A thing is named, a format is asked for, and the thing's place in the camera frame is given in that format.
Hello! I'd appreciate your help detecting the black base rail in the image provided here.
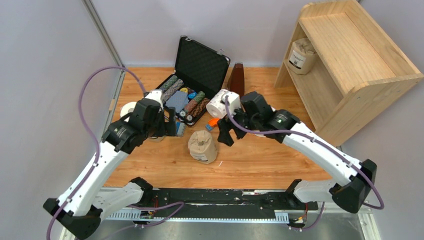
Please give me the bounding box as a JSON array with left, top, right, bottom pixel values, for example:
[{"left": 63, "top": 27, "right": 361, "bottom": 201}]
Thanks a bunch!
[{"left": 136, "top": 188, "right": 319, "bottom": 220}]

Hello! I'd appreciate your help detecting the aluminium frame post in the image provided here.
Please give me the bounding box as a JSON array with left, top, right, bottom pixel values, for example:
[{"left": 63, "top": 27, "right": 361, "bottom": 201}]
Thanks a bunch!
[{"left": 81, "top": 0, "right": 126, "bottom": 71}]

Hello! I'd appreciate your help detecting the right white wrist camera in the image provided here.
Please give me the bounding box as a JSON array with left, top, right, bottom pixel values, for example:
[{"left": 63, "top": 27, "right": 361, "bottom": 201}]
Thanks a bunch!
[{"left": 221, "top": 91, "right": 242, "bottom": 116}]

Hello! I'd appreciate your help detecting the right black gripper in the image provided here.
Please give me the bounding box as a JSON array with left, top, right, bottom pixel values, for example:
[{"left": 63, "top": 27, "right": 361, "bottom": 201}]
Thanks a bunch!
[{"left": 217, "top": 102, "right": 261, "bottom": 147}]

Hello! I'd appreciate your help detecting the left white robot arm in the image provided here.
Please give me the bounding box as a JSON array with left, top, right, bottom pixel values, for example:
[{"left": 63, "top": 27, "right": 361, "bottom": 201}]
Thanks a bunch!
[{"left": 43, "top": 98, "right": 177, "bottom": 240}]

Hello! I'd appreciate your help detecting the green blue block toy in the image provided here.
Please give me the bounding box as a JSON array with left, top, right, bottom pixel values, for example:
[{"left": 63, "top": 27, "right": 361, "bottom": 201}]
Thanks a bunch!
[{"left": 175, "top": 121, "right": 186, "bottom": 138}]

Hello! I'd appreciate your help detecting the patterned paper roll lying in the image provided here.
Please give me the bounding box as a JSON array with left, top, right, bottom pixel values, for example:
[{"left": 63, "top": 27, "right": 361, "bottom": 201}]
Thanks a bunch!
[{"left": 206, "top": 89, "right": 230, "bottom": 119}]

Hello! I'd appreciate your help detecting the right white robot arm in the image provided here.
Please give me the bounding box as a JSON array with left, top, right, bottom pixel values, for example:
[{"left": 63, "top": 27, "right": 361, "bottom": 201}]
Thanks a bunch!
[{"left": 217, "top": 91, "right": 385, "bottom": 214}]

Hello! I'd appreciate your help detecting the brown roll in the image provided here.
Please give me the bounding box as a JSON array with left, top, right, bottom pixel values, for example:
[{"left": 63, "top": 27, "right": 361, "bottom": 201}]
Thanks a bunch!
[
  {"left": 288, "top": 37, "right": 319, "bottom": 75},
  {"left": 148, "top": 136, "right": 165, "bottom": 143},
  {"left": 188, "top": 130, "right": 218, "bottom": 164}
]

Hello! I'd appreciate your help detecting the black poker chip case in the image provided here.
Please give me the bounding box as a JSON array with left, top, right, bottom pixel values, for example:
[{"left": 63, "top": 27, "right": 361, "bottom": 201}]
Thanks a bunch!
[{"left": 148, "top": 35, "right": 231, "bottom": 127}]

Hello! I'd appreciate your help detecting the wooden shelf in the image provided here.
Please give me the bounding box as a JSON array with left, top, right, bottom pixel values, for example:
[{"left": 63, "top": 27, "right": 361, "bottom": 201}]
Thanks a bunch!
[{"left": 274, "top": 0, "right": 424, "bottom": 146}]

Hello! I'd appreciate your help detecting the brown roll front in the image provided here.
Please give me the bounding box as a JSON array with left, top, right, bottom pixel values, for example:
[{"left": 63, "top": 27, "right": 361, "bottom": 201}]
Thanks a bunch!
[{"left": 188, "top": 130, "right": 218, "bottom": 164}]

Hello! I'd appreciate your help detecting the orange curved toy piece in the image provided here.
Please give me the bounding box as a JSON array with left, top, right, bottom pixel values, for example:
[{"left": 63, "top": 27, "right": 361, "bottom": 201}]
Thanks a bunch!
[{"left": 205, "top": 118, "right": 220, "bottom": 132}]

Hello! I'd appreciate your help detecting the white toilet paper roll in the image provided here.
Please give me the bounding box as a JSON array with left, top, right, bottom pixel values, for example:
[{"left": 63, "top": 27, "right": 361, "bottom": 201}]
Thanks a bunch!
[{"left": 120, "top": 101, "right": 137, "bottom": 123}]

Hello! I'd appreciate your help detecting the brown metronome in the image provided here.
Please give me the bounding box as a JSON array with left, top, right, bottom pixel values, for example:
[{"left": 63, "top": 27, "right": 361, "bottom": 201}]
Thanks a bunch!
[{"left": 227, "top": 62, "right": 245, "bottom": 97}]

